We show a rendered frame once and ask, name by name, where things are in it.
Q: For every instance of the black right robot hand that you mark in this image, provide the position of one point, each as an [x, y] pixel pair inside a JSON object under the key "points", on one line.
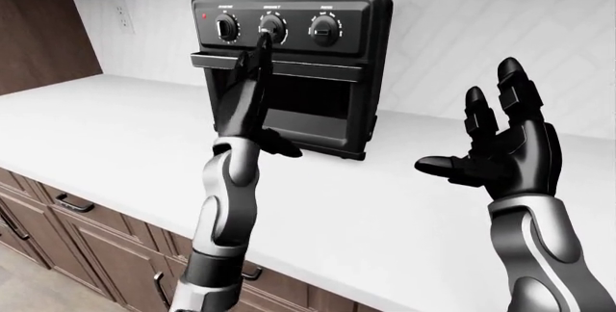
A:
{"points": [[524, 160]]}

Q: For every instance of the black toaster oven body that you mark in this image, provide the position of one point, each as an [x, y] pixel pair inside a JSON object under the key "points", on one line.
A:
{"points": [[289, 23]]}

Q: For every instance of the black oven middle knob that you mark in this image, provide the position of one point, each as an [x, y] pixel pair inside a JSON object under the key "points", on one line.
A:
{"points": [[273, 27]]}

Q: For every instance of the black oven knob vertical pointer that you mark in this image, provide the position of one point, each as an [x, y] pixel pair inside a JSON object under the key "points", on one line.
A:
{"points": [[226, 27]]}

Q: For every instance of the black oven knob horizontal pointer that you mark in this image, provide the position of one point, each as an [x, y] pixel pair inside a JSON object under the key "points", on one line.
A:
{"points": [[324, 31]]}

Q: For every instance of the black toaster oven door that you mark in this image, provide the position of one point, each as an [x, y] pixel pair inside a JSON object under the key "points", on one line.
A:
{"points": [[308, 106]]}

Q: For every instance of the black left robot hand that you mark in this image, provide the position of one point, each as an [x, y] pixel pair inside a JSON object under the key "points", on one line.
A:
{"points": [[240, 109]]}

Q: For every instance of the white wall power outlet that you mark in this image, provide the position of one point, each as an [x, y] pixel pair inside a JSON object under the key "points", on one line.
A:
{"points": [[124, 19]]}

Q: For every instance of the brown wooden tall cabinet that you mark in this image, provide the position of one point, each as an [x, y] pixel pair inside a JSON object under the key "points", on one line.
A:
{"points": [[41, 26]]}

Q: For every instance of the brown wooden base cabinets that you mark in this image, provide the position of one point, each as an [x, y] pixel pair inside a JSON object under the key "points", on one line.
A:
{"points": [[110, 239]]}

